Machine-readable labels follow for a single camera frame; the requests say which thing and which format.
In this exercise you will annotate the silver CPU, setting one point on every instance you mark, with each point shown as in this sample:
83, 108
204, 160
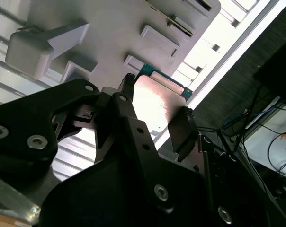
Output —
157, 101

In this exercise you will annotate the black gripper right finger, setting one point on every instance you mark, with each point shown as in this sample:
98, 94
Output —
183, 132

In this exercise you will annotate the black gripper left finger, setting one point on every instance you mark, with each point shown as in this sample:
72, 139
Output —
22, 123

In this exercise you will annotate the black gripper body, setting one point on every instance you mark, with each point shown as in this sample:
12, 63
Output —
98, 201

